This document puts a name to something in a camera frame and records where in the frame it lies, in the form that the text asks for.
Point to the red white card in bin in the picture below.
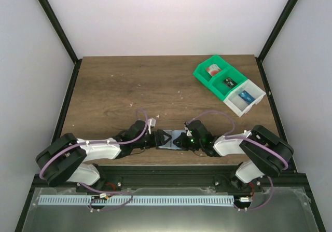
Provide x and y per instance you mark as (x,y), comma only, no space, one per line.
(213,69)

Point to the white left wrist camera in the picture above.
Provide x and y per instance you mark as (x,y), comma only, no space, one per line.
(151,122)

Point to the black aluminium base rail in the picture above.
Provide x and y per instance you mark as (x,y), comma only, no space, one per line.
(188,176)

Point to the black frame post right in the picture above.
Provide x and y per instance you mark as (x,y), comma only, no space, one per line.
(287,10)

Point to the blue card in bin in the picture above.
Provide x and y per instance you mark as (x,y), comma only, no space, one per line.
(244,95)

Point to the white slotted cable duct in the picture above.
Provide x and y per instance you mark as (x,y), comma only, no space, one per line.
(84,200)

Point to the white plastic bin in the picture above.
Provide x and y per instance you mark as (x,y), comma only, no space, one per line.
(239,106)

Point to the green plastic bin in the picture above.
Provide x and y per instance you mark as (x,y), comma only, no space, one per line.
(222,91)
(203,76)

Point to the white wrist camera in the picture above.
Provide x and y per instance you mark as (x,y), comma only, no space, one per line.
(151,122)
(188,133)

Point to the black leather card holder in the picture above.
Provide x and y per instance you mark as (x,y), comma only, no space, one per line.
(169,145)

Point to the dark green card in bin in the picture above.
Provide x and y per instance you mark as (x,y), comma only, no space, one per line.
(229,82)

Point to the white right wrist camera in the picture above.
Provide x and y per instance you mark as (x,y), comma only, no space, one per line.
(188,133)

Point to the black frame post left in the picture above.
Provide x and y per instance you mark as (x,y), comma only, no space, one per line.
(58,29)

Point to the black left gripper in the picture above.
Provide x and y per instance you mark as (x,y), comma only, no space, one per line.
(156,139)

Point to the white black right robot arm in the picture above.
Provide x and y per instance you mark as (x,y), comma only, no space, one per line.
(268,154)

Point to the black frame post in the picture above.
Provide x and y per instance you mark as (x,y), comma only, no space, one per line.
(287,10)
(58,29)

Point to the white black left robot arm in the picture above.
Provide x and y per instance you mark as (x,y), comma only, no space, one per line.
(69,159)

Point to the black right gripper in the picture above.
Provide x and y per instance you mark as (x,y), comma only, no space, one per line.
(183,140)

